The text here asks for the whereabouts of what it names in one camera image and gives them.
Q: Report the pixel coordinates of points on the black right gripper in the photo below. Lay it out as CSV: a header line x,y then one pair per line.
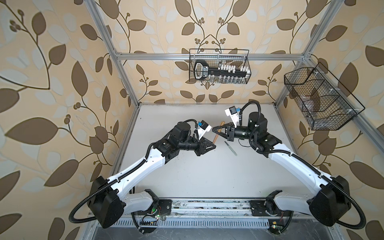
x,y
226,135

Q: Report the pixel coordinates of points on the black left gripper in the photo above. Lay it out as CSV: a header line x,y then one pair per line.
x,y
202,144

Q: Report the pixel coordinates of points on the orange pen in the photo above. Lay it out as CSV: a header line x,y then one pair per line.
x,y
215,138

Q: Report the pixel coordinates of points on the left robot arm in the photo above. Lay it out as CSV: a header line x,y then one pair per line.
x,y
114,196

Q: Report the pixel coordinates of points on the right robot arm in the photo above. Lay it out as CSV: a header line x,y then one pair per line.
x,y
329,197

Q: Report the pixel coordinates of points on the green pen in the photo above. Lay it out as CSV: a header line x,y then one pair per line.
x,y
231,149

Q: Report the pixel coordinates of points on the black tool with sockets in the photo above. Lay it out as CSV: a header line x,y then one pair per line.
x,y
203,70

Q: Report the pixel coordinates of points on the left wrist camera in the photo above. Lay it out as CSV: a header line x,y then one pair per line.
x,y
203,128

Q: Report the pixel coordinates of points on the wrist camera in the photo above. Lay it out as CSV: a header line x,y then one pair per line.
x,y
234,114
203,128

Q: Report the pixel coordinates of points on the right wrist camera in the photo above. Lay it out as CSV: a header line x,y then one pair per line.
x,y
234,114

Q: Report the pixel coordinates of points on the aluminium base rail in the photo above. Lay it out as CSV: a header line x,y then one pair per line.
x,y
211,207

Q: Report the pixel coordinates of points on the black wire basket back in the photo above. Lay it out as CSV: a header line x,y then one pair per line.
x,y
214,57

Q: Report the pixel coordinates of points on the black wire basket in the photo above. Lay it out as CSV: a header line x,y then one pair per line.
x,y
214,57
326,103

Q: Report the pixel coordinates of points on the black wire basket right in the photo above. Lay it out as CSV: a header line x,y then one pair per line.
x,y
326,103

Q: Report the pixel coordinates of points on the aluminium frame post right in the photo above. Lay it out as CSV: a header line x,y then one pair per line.
x,y
320,14

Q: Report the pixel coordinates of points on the aluminium frame post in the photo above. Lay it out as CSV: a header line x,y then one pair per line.
x,y
320,14
93,10

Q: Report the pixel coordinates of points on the aluminium frame post left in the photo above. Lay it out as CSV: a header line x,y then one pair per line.
x,y
93,10

